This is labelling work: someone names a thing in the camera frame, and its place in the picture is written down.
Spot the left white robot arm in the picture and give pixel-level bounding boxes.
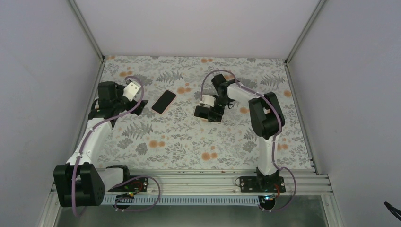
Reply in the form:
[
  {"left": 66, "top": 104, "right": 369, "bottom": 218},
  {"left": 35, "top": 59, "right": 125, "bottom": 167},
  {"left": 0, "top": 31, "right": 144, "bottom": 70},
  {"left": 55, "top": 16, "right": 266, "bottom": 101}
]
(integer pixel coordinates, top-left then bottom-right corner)
[{"left": 53, "top": 79, "right": 147, "bottom": 208}]

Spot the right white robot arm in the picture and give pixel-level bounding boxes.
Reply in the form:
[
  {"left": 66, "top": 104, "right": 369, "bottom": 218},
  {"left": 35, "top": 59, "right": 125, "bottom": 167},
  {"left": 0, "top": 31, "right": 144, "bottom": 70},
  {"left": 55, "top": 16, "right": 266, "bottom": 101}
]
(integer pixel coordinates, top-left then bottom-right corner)
[{"left": 194, "top": 70, "right": 285, "bottom": 192}]

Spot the floral patterned table mat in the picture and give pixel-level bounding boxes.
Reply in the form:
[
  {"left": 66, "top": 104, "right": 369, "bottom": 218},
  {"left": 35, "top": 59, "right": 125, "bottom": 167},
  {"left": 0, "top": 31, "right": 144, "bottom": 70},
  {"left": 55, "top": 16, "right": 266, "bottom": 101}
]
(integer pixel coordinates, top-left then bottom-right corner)
[{"left": 97, "top": 55, "right": 312, "bottom": 170}]

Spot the black object at corner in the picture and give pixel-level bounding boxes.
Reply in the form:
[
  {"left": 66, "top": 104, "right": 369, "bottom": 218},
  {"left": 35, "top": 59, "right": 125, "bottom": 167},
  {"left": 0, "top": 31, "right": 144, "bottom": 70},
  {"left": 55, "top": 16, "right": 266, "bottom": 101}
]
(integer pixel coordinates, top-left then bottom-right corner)
[{"left": 384, "top": 201, "right": 401, "bottom": 221}]

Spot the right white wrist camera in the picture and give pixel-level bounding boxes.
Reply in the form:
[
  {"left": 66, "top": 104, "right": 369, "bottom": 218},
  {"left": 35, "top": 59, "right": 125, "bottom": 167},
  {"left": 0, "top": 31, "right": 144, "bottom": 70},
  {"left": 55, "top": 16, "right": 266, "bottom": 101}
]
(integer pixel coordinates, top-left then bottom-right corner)
[{"left": 199, "top": 95, "right": 216, "bottom": 107}]

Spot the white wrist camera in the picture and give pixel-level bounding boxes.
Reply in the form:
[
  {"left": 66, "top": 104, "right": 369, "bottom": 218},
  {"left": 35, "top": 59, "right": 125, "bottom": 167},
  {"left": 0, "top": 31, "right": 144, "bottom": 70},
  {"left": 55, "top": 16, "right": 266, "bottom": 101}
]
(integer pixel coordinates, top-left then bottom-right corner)
[
  {"left": 122, "top": 82, "right": 141, "bottom": 102},
  {"left": 199, "top": 95, "right": 216, "bottom": 107}
]

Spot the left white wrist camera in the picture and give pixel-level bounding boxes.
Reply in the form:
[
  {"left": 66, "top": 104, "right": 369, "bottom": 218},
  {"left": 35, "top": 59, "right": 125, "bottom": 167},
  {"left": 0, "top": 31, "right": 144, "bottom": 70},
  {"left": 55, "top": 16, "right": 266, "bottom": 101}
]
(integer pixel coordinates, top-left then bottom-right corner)
[{"left": 122, "top": 82, "right": 141, "bottom": 102}]

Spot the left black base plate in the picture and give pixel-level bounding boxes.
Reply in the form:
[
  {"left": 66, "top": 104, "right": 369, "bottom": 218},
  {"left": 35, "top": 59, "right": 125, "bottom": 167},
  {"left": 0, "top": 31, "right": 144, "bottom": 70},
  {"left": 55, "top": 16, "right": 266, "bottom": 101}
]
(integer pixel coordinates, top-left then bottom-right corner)
[{"left": 108, "top": 177, "right": 148, "bottom": 193}]

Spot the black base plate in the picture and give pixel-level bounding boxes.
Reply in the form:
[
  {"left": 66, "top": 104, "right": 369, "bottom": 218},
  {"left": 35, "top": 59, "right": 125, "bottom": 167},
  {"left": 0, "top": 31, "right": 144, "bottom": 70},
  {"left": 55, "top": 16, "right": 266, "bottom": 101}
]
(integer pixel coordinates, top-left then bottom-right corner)
[
  {"left": 239, "top": 176, "right": 287, "bottom": 193},
  {"left": 108, "top": 177, "right": 148, "bottom": 193}
]

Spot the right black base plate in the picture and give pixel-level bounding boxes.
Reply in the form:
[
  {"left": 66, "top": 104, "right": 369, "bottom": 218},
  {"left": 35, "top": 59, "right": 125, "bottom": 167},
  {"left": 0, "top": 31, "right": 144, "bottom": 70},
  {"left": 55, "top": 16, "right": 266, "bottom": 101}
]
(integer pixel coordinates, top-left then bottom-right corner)
[{"left": 239, "top": 176, "right": 287, "bottom": 193}]

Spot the slotted white cable duct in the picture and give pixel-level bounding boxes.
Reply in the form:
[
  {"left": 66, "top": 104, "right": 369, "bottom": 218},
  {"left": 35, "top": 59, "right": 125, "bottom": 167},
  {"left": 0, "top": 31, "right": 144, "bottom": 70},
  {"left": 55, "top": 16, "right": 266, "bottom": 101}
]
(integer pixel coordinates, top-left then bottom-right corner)
[{"left": 118, "top": 195, "right": 260, "bottom": 206}]

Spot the aluminium rail frame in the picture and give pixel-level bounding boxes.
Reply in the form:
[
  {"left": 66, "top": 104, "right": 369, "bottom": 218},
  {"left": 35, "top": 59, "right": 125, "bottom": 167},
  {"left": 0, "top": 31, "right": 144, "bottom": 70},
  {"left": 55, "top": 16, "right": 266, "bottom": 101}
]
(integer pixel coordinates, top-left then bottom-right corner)
[{"left": 39, "top": 170, "right": 343, "bottom": 227}]

